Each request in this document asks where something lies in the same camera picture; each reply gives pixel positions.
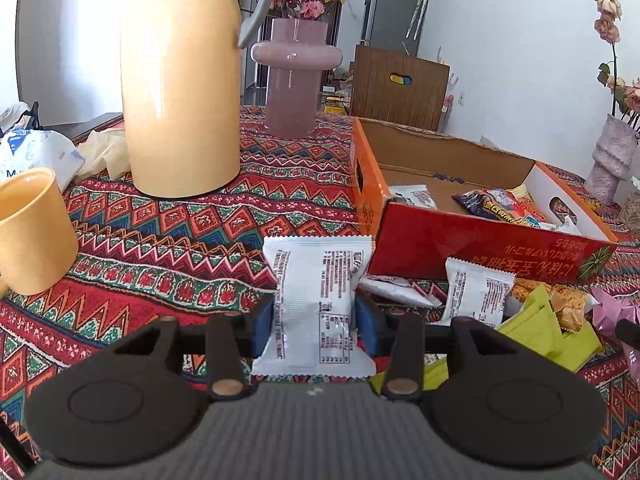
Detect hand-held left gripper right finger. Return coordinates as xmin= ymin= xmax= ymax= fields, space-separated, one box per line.
xmin=355 ymin=296 xmax=521 ymax=402

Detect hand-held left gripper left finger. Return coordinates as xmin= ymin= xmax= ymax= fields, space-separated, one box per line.
xmin=107 ymin=300 xmax=276 ymax=402

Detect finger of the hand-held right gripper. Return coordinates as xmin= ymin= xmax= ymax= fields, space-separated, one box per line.
xmin=615 ymin=317 xmax=640 ymax=349

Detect pink snack packet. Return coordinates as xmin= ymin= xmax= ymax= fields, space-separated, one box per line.
xmin=591 ymin=287 xmax=640 ymax=382

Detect white snack packet black print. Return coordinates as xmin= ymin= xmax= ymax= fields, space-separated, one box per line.
xmin=250 ymin=236 xmax=377 ymax=379

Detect orange cookie snack packet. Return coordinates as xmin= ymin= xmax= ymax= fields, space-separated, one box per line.
xmin=514 ymin=280 xmax=599 ymax=334

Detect red orange cardboard box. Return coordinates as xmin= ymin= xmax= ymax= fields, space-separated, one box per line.
xmin=350 ymin=116 xmax=621 ymax=286

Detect white cookie snack packet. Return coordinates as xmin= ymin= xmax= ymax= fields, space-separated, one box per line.
xmin=359 ymin=275 xmax=444 ymax=309
xmin=440 ymin=257 xmax=516 ymax=329

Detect patterned red tablecloth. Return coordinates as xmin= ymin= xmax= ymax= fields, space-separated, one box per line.
xmin=0 ymin=105 xmax=640 ymax=480

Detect small white snack packet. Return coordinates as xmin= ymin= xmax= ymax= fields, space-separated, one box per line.
xmin=389 ymin=185 xmax=439 ymax=210

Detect dark colourful snack packet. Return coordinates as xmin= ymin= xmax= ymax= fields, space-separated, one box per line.
xmin=452 ymin=189 xmax=540 ymax=222

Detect grey textured vase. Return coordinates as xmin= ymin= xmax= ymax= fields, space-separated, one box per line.
xmin=584 ymin=114 xmax=640 ymax=206

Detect cream cloth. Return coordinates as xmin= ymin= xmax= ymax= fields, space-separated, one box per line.
xmin=75 ymin=130 xmax=132 ymax=179

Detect brown wooden chair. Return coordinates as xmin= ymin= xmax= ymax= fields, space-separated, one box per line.
xmin=349 ymin=44 xmax=451 ymax=133

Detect yellow cup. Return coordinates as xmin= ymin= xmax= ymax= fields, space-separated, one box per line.
xmin=0 ymin=167 xmax=79 ymax=296

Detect pink glass vase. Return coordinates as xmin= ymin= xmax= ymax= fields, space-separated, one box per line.
xmin=250 ymin=17 xmax=344 ymax=139

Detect yellow thermos jug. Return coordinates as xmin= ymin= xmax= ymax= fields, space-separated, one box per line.
xmin=120 ymin=0 xmax=279 ymax=199

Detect white blue plastic bag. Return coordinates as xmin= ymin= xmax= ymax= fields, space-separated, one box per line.
xmin=0 ymin=129 xmax=87 ymax=192

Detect dried pink roses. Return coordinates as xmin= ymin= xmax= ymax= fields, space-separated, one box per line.
xmin=593 ymin=0 xmax=640 ymax=132

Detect grey refrigerator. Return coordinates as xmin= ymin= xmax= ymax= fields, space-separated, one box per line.
xmin=361 ymin=0 xmax=432 ymax=54

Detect white folded umbrella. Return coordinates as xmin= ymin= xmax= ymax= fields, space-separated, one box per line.
xmin=405 ymin=0 xmax=431 ymax=41

